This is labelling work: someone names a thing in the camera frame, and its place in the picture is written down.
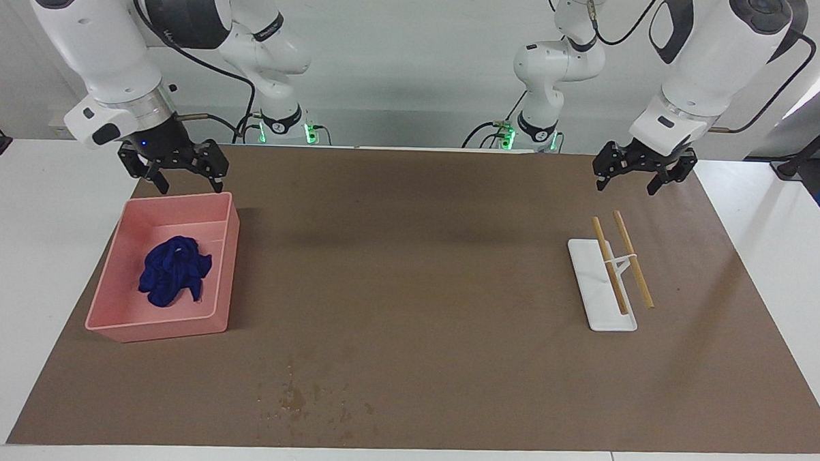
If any dark blue towel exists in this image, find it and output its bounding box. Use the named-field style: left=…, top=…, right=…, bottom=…
left=137, top=233, right=214, bottom=310

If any wooden rack rod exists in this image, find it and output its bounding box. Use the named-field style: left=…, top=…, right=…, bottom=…
left=588, top=216, right=633, bottom=316
left=609, top=209, right=658, bottom=310

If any pink plastic bin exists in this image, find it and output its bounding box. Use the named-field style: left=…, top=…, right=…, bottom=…
left=84, top=187, right=241, bottom=348

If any black stand pole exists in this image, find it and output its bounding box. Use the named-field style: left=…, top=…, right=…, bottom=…
left=770, top=107, right=820, bottom=182

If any brown paper table mat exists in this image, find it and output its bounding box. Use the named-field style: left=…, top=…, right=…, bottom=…
left=5, top=134, right=820, bottom=461

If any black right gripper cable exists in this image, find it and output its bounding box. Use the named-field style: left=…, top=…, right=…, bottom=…
left=127, top=0, right=262, bottom=144

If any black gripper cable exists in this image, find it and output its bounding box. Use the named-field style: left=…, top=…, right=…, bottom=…
left=581, top=0, right=820, bottom=136
left=127, top=0, right=262, bottom=144

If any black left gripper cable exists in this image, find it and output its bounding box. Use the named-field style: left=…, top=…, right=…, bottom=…
left=581, top=0, right=820, bottom=136

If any black base cable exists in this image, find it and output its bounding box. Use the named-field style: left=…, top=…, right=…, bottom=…
left=462, top=89, right=528, bottom=151

